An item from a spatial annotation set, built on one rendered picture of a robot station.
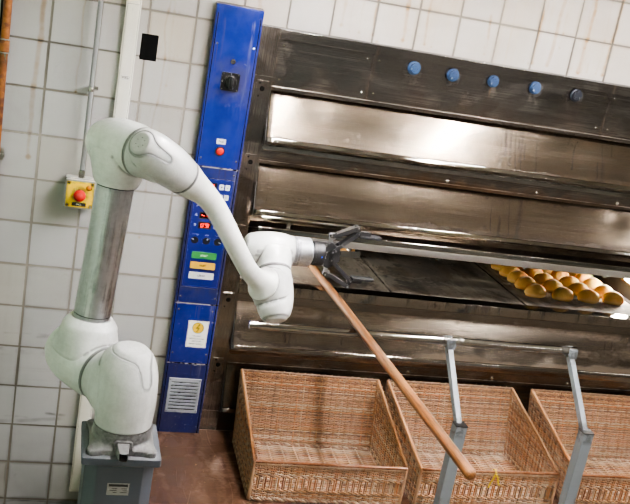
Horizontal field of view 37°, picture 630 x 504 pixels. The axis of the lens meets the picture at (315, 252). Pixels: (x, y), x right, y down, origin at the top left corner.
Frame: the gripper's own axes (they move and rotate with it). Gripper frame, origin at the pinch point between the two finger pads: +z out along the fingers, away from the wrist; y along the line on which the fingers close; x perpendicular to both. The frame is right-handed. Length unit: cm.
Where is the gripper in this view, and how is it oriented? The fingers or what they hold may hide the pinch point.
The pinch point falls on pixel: (373, 258)
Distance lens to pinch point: 293.2
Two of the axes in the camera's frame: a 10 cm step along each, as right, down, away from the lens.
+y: -1.7, 9.5, 2.7
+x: 2.4, 3.1, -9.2
